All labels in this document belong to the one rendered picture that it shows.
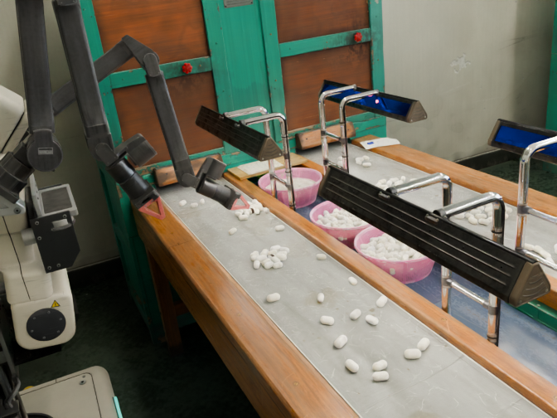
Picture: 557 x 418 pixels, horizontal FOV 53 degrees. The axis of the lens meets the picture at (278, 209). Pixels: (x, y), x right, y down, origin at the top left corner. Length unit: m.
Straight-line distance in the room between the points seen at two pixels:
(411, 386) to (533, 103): 3.75
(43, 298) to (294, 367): 0.77
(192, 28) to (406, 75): 1.92
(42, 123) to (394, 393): 0.98
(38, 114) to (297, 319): 0.80
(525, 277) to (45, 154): 1.04
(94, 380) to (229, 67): 1.35
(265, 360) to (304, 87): 1.60
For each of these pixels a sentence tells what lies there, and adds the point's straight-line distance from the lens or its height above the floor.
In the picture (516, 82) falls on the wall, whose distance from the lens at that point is 4.64.
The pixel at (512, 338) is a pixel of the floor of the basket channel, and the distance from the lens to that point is 1.54.
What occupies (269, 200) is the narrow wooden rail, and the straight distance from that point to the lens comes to 2.15.
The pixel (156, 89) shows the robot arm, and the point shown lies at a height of 1.27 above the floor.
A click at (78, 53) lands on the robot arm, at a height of 1.44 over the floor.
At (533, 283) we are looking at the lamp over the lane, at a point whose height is 1.08.
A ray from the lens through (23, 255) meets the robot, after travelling 1.70.
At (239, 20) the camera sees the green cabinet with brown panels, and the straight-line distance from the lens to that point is 2.48.
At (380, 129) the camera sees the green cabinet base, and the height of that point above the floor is 0.77.
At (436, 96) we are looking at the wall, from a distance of 4.15.
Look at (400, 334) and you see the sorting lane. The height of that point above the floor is 0.74.
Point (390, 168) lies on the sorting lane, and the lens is 2.45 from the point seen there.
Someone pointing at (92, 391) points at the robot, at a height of 0.28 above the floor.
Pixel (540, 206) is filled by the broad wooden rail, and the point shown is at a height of 0.76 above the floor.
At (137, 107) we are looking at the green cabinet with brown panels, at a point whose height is 1.12.
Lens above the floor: 1.57
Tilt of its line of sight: 23 degrees down
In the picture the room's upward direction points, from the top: 7 degrees counter-clockwise
